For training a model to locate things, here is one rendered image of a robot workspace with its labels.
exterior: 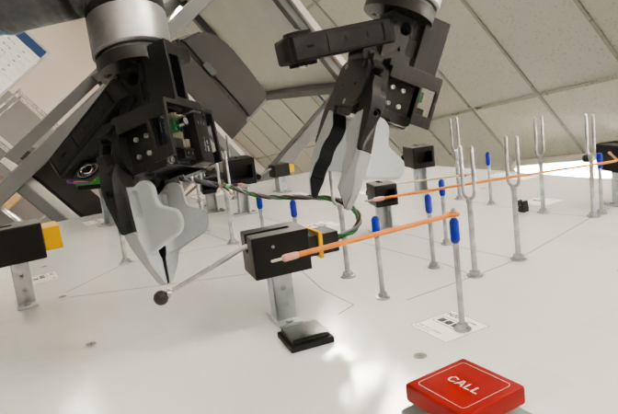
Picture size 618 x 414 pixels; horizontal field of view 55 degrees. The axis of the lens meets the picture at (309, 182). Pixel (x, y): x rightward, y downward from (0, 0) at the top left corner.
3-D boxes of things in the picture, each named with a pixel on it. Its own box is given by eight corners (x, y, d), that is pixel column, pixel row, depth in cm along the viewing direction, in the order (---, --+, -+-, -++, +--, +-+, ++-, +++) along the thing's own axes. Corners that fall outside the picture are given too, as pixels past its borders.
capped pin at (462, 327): (450, 330, 51) (440, 209, 49) (459, 324, 52) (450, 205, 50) (465, 334, 50) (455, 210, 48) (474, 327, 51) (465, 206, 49)
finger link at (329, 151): (351, 209, 64) (388, 133, 61) (303, 194, 62) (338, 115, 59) (344, 196, 67) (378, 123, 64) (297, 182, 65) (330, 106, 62)
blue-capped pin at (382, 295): (372, 297, 61) (364, 215, 59) (385, 293, 61) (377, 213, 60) (380, 301, 59) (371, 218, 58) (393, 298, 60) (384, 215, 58)
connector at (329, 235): (284, 253, 59) (282, 234, 58) (328, 244, 61) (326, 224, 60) (296, 259, 56) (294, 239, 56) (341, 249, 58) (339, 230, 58)
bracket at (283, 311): (266, 314, 60) (259, 266, 59) (288, 308, 60) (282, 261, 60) (280, 328, 55) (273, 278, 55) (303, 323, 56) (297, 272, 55)
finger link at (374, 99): (380, 149, 52) (391, 63, 55) (365, 143, 52) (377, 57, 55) (354, 163, 57) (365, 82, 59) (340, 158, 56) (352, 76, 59)
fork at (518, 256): (531, 258, 67) (523, 134, 65) (520, 262, 66) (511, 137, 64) (517, 255, 69) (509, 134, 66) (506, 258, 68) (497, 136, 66)
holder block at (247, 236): (245, 270, 58) (239, 231, 58) (297, 258, 60) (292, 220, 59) (256, 281, 54) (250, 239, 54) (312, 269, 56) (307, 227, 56)
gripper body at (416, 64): (428, 137, 57) (463, 18, 57) (351, 109, 54) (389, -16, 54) (390, 134, 65) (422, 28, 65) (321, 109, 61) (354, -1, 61)
